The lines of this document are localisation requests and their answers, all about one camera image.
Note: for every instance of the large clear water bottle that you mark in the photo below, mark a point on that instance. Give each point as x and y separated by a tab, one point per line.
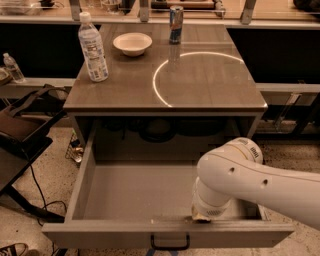
92	48

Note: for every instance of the black side table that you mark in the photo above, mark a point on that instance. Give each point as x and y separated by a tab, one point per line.
16	158

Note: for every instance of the brown bag with strap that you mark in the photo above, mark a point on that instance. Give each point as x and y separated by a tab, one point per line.
29	119

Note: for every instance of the black white sneaker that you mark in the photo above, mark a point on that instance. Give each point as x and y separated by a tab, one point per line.
17	249

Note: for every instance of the white paper bowl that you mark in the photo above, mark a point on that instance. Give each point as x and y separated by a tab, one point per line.
132	44

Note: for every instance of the wire mesh basket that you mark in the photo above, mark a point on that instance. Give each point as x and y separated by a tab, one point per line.
75	150

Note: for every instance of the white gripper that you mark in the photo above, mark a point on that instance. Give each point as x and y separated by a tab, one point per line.
210	209

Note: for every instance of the small clear water bottle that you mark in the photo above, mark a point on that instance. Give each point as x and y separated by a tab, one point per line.
13	68

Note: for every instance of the blue silver energy drink can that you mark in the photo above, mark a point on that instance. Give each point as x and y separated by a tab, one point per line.
175	23

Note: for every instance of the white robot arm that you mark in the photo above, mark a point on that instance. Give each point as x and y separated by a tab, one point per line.
236	170

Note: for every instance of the grey top drawer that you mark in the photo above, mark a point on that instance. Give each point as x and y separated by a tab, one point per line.
131	193

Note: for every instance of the grey three-drawer cabinet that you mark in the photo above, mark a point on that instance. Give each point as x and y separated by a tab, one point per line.
200	87

